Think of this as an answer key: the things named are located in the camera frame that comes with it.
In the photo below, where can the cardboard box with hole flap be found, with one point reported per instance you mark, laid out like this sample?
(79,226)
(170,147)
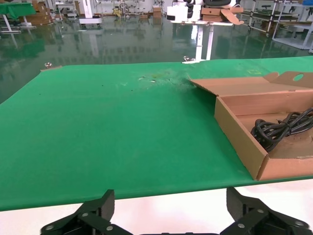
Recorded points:
(244,139)

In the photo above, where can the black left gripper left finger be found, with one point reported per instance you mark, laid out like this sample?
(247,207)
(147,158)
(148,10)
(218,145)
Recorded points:
(93,215)

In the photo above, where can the stack of cardboard boxes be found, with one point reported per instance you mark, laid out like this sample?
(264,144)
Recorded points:
(39,13)

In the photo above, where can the green table mat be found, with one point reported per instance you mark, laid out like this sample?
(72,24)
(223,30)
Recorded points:
(97,134)

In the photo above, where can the white machine base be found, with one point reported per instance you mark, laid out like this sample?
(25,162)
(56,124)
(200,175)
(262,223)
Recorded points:
(90,14)

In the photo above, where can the green covered table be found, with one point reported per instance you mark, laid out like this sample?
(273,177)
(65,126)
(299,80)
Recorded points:
(14,11)

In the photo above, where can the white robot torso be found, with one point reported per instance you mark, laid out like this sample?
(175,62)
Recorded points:
(181,11)

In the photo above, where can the silver metal binder clip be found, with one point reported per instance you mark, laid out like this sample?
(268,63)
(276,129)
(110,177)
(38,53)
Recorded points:
(188,59)
(49,66)

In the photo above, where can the white pedestal table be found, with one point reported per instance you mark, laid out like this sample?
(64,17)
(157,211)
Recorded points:
(203,41)

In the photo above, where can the open cardboard box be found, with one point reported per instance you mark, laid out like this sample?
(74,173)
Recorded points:
(220,13)

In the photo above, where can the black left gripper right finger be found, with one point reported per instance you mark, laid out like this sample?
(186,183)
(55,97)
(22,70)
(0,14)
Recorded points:
(254,215)

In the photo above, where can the white pipe frame rack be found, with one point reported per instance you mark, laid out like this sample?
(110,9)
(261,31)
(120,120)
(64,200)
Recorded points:
(293,24)

